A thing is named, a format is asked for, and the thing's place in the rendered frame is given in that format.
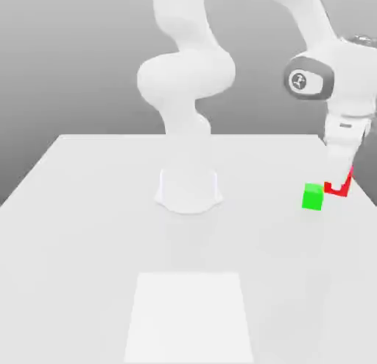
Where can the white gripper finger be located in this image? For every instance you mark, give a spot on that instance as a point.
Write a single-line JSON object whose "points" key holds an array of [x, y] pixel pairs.
{"points": [[338, 166]]}

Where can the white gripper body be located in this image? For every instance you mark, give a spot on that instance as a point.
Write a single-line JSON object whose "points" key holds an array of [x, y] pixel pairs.
{"points": [[344, 132]]}

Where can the small red cube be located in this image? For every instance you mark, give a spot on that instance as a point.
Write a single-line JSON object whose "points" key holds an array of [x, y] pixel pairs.
{"points": [[344, 190]]}

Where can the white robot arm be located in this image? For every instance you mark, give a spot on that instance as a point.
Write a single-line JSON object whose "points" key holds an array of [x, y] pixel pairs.
{"points": [[185, 78]]}

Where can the small green cube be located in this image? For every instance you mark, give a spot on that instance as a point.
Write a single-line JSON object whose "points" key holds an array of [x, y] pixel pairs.
{"points": [[312, 197]]}

